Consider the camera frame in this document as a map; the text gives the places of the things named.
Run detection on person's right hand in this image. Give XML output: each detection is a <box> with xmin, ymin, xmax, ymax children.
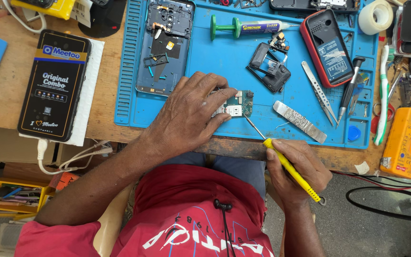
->
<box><xmin>265</xmin><ymin>138</ymin><xmax>333</xmax><ymax>211</ymax></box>

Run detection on person's left hand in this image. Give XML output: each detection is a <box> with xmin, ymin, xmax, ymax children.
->
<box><xmin>145</xmin><ymin>71</ymin><xmax>239</xmax><ymax>158</ymax></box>

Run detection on yellow handled soldering iron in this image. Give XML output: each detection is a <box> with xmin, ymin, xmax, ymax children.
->
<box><xmin>243</xmin><ymin>113</ymin><xmax>327</xmax><ymax>206</ymax></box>

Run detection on green phone circuit board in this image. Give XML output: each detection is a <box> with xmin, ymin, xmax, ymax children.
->
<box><xmin>211</xmin><ymin>89</ymin><xmax>254</xmax><ymax>119</ymax></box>

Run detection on blue jeans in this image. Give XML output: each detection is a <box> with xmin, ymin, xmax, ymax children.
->
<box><xmin>162</xmin><ymin>152</ymin><xmax>266</xmax><ymax>201</ymax></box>

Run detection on scrap of masking tape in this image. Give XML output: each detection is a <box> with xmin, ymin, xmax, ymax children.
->
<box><xmin>354</xmin><ymin>161</ymin><xmax>370</xmax><ymax>176</ymax></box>

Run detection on opened blue smartphone housing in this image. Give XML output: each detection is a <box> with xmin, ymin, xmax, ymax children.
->
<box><xmin>135</xmin><ymin>0</ymin><xmax>196</xmax><ymax>97</ymax></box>

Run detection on blue silicone repair mat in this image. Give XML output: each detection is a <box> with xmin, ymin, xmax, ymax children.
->
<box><xmin>114</xmin><ymin>0</ymin><xmax>379</xmax><ymax>149</ymax></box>

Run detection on black precision screwdriver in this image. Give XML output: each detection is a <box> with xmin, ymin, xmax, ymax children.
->
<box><xmin>336</xmin><ymin>57</ymin><xmax>366</xmax><ymax>126</ymax></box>

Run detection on multimeter probe leads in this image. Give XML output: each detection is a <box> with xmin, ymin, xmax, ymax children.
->
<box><xmin>330</xmin><ymin>166</ymin><xmax>411</xmax><ymax>225</ymax></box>

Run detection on white bubble wrap pouch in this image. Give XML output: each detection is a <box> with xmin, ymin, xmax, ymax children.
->
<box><xmin>19</xmin><ymin>38</ymin><xmax>105</xmax><ymax>147</ymax></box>

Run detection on red printed shirt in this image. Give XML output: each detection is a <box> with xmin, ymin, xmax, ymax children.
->
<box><xmin>14</xmin><ymin>164</ymin><xmax>276</xmax><ymax>257</ymax></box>

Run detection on yellow multimeter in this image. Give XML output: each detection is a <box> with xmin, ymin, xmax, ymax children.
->
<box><xmin>380</xmin><ymin>107</ymin><xmax>411</xmax><ymax>181</ymax></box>

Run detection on white and green toothbrush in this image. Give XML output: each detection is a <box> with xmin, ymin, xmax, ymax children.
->
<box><xmin>373</xmin><ymin>44</ymin><xmax>395</xmax><ymax>146</ymax></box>

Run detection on green flux syringe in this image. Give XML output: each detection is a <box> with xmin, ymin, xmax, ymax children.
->
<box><xmin>210</xmin><ymin>15</ymin><xmax>301</xmax><ymax>41</ymax></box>

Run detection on black round pad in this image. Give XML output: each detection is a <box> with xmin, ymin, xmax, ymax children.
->
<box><xmin>78</xmin><ymin>0</ymin><xmax>128</xmax><ymax>39</ymax></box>

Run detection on red and black feature phone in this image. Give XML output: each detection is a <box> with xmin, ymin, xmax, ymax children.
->
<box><xmin>300</xmin><ymin>9</ymin><xmax>355</xmax><ymax>88</ymax></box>

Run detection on slim metal tweezers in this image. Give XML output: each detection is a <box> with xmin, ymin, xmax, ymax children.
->
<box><xmin>387</xmin><ymin>69</ymin><xmax>404</xmax><ymax>105</ymax></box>

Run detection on black packaged phone display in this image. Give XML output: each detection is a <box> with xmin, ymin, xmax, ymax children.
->
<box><xmin>17</xmin><ymin>29</ymin><xmax>92</xmax><ymax>143</ymax></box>

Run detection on small dark phone parts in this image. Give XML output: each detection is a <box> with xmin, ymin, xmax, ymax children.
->
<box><xmin>398</xmin><ymin>72</ymin><xmax>411</xmax><ymax>110</ymax></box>

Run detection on orange label piece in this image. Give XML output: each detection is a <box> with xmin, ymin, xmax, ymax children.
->
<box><xmin>49</xmin><ymin>172</ymin><xmax>80</xmax><ymax>192</ymax></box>

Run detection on black opened phone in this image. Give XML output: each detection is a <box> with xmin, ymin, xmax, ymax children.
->
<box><xmin>269</xmin><ymin>0</ymin><xmax>362</xmax><ymax>14</ymax></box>

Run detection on white tape roll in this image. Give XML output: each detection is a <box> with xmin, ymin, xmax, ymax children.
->
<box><xmin>358</xmin><ymin>0</ymin><xmax>394</xmax><ymax>36</ymax></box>

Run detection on yellow box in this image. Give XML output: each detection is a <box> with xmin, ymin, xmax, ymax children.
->
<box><xmin>11</xmin><ymin>0</ymin><xmax>76</xmax><ymax>20</ymax></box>

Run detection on cardboard boxes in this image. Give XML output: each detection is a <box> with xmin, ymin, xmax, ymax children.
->
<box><xmin>0</xmin><ymin>126</ymin><xmax>97</xmax><ymax>167</ymax></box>

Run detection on yellow tray of tools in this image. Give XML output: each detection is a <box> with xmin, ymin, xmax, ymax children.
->
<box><xmin>0</xmin><ymin>177</ymin><xmax>55</xmax><ymax>215</ymax></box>

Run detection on metal spudger with solder wire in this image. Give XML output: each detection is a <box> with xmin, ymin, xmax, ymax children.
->
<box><xmin>273</xmin><ymin>100</ymin><xmax>328</xmax><ymax>144</ymax></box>

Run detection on red handled scissors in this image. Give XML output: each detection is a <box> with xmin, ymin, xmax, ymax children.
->
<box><xmin>370</xmin><ymin>103</ymin><xmax>395</xmax><ymax>135</ymax></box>

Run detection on black earphone cable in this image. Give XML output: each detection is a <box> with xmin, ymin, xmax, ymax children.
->
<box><xmin>213</xmin><ymin>199</ymin><xmax>237</xmax><ymax>257</ymax></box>

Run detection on black phone frame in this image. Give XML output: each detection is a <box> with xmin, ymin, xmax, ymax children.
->
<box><xmin>246</xmin><ymin>42</ymin><xmax>292</xmax><ymax>94</ymax></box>

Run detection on small camera module part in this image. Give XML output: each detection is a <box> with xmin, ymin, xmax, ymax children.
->
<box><xmin>269</xmin><ymin>32</ymin><xmax>290</xmax><ymax>54</ymax></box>

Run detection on white charging cable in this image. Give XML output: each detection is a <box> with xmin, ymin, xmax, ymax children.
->
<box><xmin>37</xmin><ymin>138</ymin><xmax>113</xmax><ymax>176</ymax></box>

